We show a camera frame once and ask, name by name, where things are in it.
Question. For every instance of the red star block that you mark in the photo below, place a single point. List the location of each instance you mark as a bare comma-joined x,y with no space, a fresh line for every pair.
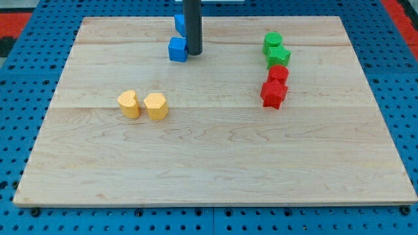
273,94

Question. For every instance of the green star block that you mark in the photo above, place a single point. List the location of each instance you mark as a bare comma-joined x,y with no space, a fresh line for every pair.
277,55

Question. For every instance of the blue cube block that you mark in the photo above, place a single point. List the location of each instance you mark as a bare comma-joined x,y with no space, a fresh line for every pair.
178,49

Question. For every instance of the red cylinder block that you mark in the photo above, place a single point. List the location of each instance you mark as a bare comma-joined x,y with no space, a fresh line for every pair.
278,73

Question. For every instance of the yellow heart block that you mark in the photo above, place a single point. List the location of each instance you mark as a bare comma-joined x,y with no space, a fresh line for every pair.
129,105

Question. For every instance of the yellow hexagon block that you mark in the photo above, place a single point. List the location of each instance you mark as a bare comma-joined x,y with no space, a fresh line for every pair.
156,106

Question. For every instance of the light wooden board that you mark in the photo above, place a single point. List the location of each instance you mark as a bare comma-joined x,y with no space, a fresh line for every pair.
327,144

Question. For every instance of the green cylinder block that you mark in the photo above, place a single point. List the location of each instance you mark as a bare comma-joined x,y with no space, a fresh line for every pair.
271,39

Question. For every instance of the blue block behind rod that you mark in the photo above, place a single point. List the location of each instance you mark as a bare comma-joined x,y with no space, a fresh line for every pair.
180,24

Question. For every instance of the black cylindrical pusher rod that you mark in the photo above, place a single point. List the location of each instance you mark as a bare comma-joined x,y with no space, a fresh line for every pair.
193,26

